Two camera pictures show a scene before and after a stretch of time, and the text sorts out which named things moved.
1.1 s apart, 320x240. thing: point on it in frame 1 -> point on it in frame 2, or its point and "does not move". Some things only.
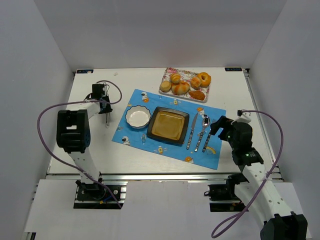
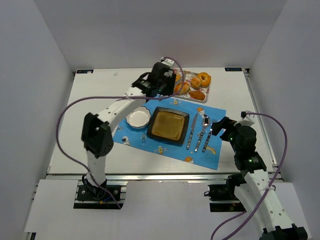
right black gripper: x=222 y=127 does not move
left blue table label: x=85 y=71 does not move
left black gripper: x=106 y=109 -> x=164 y=83
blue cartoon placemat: x=201 y=147 does not move
